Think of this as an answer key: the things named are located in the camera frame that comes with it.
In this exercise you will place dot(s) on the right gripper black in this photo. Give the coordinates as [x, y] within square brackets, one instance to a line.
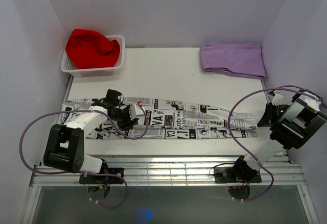
[268, 118]

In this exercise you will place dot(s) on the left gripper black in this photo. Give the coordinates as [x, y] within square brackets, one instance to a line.
[129, 123]

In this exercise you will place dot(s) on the newspaper print trousers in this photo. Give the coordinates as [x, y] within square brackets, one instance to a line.
[180, 120]

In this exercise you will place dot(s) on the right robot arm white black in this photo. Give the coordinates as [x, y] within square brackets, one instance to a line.
[291, 126]

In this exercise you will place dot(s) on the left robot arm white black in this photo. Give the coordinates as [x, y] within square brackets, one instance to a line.
[65, 146]

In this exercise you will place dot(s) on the folded purple trousers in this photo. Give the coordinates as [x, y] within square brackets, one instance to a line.
[235, 60]

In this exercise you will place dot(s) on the red trousers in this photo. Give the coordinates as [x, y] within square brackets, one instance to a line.
[89, 49]

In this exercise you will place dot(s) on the white plastic basket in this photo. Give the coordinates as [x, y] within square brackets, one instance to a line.
[68, 67]

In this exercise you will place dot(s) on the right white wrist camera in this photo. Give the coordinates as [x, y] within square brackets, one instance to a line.
[277, 99]

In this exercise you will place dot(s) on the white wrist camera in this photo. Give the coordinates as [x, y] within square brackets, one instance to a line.
[136, 111]
[277, 99]

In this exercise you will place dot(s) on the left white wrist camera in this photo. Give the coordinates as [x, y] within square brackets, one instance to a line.
[136, 111]

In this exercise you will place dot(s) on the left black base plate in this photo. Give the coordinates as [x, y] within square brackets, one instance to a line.
[108, 176]

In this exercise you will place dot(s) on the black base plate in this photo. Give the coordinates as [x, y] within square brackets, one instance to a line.
[222, 175]
[108, 176]

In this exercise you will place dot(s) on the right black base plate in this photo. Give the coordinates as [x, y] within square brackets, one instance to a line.
[222, 175]

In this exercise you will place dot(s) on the aluminium rail frame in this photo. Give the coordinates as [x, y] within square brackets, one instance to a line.
[197, 171]

